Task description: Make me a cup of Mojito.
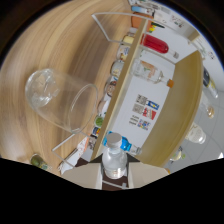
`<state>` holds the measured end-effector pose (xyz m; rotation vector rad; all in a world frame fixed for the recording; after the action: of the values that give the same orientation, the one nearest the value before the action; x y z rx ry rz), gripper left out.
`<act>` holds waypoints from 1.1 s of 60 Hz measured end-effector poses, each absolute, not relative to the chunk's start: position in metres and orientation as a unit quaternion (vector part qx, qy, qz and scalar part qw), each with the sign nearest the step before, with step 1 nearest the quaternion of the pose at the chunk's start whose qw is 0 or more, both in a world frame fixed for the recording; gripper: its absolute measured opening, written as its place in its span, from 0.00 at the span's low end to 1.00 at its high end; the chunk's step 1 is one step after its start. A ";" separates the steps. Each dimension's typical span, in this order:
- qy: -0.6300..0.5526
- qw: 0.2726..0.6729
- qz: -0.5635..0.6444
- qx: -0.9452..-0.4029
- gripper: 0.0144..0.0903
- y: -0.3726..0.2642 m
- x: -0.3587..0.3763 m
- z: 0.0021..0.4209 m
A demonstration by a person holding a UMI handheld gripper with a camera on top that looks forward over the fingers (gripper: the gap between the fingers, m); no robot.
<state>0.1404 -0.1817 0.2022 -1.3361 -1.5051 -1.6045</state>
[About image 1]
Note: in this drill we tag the small colourful wall posters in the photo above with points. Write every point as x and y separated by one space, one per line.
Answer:
144 111

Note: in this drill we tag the clear bottle with orange cap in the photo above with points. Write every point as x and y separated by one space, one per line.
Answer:
148 71

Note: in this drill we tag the blue liquid glass bottle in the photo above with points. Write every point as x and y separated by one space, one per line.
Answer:
128 145

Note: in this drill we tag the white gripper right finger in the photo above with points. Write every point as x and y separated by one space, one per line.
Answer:
146 173

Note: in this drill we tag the white two-tier wooden shelf rack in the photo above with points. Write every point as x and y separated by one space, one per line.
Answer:
176 110

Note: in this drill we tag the clear drinking glass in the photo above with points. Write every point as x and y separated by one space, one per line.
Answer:
60 100

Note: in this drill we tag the glass jar of limes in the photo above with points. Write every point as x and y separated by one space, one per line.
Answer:
39 161

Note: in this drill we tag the silver black soda water can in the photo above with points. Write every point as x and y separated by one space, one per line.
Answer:
210 83

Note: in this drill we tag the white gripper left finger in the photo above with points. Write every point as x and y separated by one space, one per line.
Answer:
83 175

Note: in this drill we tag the red liquid glass bottle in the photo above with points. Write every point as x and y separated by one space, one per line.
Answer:
155 44

